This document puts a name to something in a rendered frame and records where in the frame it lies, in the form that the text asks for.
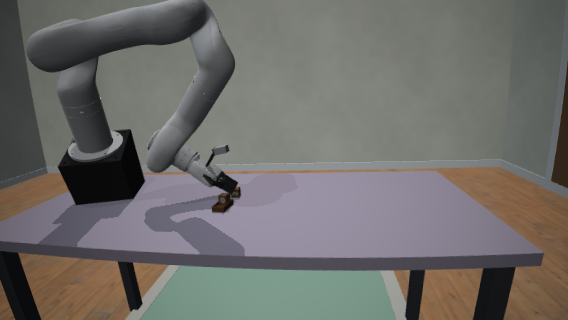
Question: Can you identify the brown number cube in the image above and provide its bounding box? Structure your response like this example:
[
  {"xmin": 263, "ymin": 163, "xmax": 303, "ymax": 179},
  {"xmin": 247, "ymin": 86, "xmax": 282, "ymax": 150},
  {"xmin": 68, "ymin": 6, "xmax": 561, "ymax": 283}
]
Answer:
[
  {"xmin": 231, "ymin": 187, "xmax": 241, "ymax": 198},
  {"xmin": 218, "ymin": 193, "xmax": 231, "ymax": 205}
]

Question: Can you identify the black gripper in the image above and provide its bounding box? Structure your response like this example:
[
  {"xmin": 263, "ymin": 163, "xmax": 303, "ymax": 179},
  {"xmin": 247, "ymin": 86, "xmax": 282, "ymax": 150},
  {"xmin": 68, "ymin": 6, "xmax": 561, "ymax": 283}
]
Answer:
[{"xmin": 187, "ymin": 154, "xmax": 238, "ymax": 194}]

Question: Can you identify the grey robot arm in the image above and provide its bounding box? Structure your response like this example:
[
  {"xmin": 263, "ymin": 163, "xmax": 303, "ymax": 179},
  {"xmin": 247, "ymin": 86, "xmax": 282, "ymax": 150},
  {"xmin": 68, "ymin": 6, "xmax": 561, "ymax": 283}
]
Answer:
[{"xmin": 26, "ymin": 0, "xmax": 235, "ymax": 173}]

